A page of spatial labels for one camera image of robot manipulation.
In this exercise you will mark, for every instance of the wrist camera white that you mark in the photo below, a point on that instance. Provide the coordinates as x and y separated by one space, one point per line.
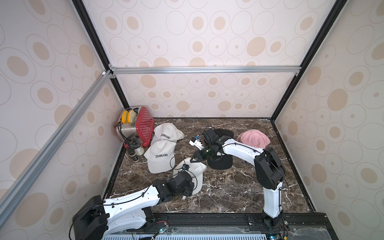
195 141
185 167

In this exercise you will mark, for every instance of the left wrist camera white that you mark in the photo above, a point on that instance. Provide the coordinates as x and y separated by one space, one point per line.
185 167

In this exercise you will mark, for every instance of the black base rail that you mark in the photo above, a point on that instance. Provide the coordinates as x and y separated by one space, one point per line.
167 226

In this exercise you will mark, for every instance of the metal rack container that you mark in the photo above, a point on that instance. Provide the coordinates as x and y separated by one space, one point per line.
125 130

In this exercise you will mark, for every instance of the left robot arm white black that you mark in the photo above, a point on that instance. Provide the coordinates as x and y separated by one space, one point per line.
99 218

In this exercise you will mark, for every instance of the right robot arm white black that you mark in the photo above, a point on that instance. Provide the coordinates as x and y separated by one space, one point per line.
270 173

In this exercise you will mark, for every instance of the pink LA cap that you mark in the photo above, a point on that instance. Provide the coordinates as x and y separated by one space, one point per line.
254 138

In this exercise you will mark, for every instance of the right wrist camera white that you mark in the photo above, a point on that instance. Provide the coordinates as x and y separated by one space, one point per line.
195 141

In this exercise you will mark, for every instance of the white cap back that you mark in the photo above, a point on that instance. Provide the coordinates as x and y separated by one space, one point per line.
167 131

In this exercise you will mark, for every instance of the black frame post left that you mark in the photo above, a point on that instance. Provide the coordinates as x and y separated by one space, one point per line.
97 44

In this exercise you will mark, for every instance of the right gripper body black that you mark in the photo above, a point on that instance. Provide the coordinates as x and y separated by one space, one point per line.
202 150

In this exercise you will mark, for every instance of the black frame post right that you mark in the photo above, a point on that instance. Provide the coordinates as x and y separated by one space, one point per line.
325 29

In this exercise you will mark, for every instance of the white Colorado cap front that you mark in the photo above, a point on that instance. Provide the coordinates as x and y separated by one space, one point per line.
195 170

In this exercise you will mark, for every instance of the horizontal aluminium rail back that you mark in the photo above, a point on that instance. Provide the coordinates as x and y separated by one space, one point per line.
204 70

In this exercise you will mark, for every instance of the yellow sponge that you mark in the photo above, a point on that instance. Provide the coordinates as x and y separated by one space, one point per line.
128 116

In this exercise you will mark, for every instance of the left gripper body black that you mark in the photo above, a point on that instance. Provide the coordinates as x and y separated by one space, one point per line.
187 190

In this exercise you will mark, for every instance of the black cap with white label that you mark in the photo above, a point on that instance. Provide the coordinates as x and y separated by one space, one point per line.
222 162

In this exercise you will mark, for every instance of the aluminium rail left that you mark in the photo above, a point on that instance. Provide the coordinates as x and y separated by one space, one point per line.
29 176

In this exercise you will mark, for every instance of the black frame post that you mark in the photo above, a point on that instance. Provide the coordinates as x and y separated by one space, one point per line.
97 44
325 29

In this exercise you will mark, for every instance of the white colorado cap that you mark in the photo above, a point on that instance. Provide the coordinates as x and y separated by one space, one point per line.
195 170
160 156

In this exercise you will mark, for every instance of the small dark bottle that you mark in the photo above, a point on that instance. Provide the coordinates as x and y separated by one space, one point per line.
132 154

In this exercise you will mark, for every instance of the clear bottle black cap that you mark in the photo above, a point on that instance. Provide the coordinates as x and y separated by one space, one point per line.
136 144

